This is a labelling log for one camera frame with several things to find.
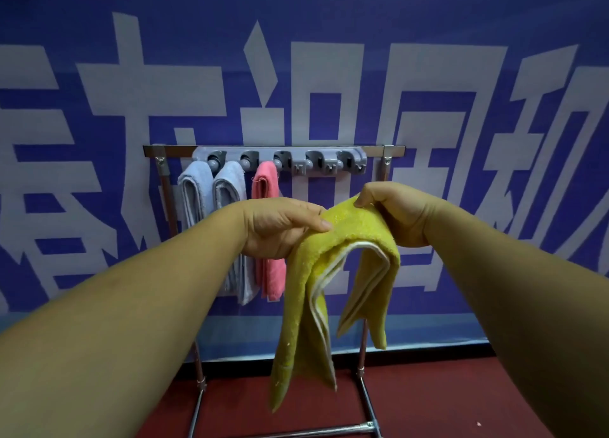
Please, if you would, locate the person's left hand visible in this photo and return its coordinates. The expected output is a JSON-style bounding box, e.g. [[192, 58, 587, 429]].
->
[[237, 197, 334, 261]]

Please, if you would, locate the person's right hand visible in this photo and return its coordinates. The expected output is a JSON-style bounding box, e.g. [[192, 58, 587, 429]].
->
[[354, 181, 446, 249]]

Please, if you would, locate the pink towel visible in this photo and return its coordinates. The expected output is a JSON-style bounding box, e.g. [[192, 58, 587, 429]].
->
[[251, 160, 288, 303]]

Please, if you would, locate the yellow towel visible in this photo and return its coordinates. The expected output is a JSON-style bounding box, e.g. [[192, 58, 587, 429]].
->
[[268, 194, 402, 413]]

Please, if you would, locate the plain light blue towel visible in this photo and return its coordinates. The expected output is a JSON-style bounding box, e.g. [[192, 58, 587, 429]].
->
[[211, 160, 260, 306]]

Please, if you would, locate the striped light blue towel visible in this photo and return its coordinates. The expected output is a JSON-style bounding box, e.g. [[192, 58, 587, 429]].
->
[[176, 160, 215, 229]]

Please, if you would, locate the metal towel rack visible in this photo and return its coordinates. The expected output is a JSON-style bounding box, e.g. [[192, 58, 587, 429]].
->
[[142, 143, 407, 438]]

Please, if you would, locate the person's left forearm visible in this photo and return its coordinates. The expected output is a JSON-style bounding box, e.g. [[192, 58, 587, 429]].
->
[[0, 202, 248, 438]]

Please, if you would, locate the person's right forearm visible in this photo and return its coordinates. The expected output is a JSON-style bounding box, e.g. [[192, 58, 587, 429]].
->
[[423, 199, 609, 438]]

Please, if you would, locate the grey plastic clip strip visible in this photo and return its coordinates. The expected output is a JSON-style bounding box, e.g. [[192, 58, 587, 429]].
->
[[192, 146, 368, 176]]

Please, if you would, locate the blue banner with white characters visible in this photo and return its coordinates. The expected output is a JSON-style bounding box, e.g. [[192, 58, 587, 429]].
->
[[0, 0, 609, 362]]

